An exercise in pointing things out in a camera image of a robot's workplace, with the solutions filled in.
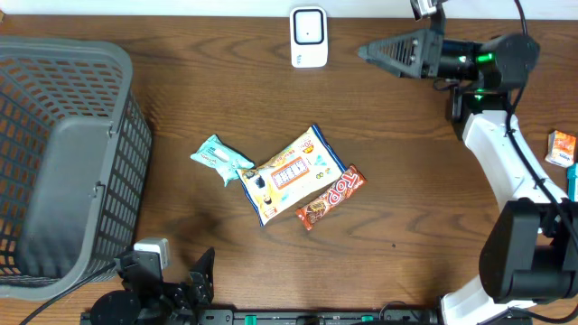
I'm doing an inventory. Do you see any small orange snack box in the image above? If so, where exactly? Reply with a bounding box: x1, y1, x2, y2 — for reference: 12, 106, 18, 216
545, 130, 576, 168

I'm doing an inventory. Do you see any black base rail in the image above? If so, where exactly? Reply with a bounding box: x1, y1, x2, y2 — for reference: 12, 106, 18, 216
80, 306, 534, 325

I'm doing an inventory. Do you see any red chocolate bar wrapper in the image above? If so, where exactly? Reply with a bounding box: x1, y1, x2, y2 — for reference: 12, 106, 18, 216
295, 164, 367, 230

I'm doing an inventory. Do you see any white barcode scanner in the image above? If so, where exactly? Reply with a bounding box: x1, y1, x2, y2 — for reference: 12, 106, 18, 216
289, 6, 329, 69

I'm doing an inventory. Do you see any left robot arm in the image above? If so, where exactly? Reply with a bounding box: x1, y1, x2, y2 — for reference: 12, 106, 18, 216
80, 247, 215, 325

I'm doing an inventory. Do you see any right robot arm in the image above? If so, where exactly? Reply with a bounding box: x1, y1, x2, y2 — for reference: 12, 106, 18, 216
359, 23, 577, 324

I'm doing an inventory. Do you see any light green tissue pack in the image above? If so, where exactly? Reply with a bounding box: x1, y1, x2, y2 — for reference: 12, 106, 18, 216
190, 135, 255, 186

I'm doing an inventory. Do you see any teal mouthwash bottle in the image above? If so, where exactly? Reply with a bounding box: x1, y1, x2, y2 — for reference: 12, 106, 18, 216
566, 163, 578, 202

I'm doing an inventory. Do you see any grey plastic shopping basket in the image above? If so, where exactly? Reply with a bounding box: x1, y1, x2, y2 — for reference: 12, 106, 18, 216
1, 36, 152, 301

